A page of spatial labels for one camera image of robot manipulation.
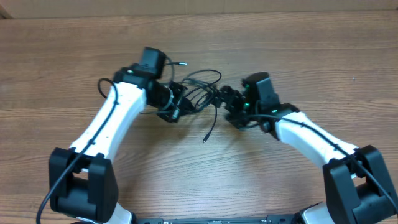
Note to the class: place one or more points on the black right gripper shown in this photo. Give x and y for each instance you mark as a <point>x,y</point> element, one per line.
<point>232,104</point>

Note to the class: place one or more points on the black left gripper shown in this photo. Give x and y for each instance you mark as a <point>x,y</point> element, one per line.
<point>173,115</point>

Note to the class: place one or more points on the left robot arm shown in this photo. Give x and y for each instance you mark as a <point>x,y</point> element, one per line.
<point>82,180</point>

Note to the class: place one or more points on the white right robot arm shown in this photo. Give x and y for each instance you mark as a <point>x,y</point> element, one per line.
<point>357,183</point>

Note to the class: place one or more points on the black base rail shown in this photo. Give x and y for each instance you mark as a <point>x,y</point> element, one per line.
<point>214,221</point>

